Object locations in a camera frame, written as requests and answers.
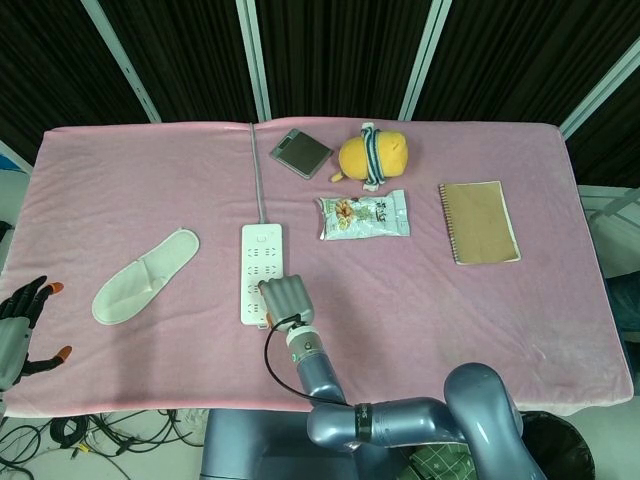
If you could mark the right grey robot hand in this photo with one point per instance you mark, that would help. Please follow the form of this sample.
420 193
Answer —
287 300

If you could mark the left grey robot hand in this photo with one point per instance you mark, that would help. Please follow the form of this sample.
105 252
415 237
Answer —
12 340

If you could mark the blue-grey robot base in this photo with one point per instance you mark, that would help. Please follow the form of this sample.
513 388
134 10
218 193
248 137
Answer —
250 450

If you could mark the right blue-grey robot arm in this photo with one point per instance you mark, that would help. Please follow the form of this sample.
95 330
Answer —
415 420

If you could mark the white power strip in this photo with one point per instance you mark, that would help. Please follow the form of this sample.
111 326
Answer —
257 250

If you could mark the snack bag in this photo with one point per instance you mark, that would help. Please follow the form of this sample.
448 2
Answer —
362 215

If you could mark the white slipper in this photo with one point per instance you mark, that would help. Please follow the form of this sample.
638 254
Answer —
135 282

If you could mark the grey digital scale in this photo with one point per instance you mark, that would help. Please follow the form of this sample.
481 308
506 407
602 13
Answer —
301 152

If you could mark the yellow plush toy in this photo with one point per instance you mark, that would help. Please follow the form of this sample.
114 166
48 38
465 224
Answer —
355 157

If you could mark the pink table cloth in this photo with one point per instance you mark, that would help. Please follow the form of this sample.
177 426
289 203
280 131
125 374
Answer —
150 175

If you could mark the brown spiral notebook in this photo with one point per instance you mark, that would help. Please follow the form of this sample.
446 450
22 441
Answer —
480 222

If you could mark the green checked cloth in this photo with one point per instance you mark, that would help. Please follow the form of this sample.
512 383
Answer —
440 462

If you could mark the black trash bin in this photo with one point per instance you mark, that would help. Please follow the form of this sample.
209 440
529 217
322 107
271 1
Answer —
560 445

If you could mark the white partition frame post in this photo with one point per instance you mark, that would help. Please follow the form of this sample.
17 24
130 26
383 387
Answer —
125 65
254 60
600 85
422 60

